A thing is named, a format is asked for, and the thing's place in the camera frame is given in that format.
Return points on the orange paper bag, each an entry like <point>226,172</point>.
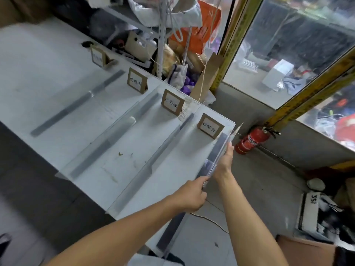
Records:
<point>202,35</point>

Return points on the white box outdoors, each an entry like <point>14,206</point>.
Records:
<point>277,74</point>

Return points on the grey metal shelf rack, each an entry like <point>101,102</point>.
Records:
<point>161,38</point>

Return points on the tall narrow cardboard piece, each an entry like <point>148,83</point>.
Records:
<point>206,77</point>

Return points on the glass storefront with taped frame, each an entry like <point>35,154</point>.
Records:
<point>241,33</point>

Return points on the red cloth heap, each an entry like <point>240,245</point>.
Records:
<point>346,130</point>

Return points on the person's left forearm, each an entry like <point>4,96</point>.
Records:
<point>111,241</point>

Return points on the dark grey plastic mailer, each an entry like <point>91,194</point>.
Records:
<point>102,24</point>

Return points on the white woven sack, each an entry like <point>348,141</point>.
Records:
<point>155,13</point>

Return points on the red fire extinguisher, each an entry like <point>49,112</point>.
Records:
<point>251,141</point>

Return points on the person's right forearm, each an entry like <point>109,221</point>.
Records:
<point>249,227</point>

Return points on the purple items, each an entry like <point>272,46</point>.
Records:
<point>188,85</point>

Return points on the white round object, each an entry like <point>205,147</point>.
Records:
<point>315,184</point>

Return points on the person's left hand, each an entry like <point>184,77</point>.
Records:
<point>190,196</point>

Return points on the clear acrylic divider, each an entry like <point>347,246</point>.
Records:
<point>91,160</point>
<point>172,232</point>
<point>69,106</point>
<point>133,188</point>

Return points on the black white shoe box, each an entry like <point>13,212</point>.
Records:
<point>307,213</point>

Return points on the brown cardboard sign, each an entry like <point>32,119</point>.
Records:
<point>172,103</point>
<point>136,81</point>
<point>97,57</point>
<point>209,126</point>

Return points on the person's right hand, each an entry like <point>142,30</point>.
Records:
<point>224,163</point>

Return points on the brown cardboard floor box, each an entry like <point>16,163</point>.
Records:
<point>305,252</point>

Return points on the beige storage basket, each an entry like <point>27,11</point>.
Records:
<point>136,47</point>

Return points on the white tote bag blue trim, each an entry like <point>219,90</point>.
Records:
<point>177,76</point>

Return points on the pink roll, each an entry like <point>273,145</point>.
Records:
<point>120,43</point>

